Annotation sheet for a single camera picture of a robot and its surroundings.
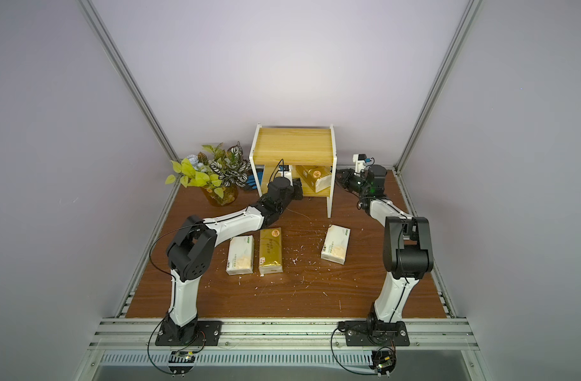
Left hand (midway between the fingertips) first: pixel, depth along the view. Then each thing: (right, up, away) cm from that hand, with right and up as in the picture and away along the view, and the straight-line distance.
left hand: (303, 177), depth 90 cm
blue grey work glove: (-19, -2, -6) cm, 20 cm away
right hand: (+11, +4, -1) cm, 12 cm away
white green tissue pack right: (+12, -26, -2) cm, 29 cm away
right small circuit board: (+24, -57, -20) cm, 65 cm away
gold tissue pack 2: (-12, -27, -5) cm, 30 cm away
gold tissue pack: (+5, 0, -5) cm, 7 cm away
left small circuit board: (-38, -56, -18) cm, 71 cm away
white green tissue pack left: (-23, -29, -5) cm, 38 cm away
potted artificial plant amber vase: (-32, +2, -5) cm, 32 cm away
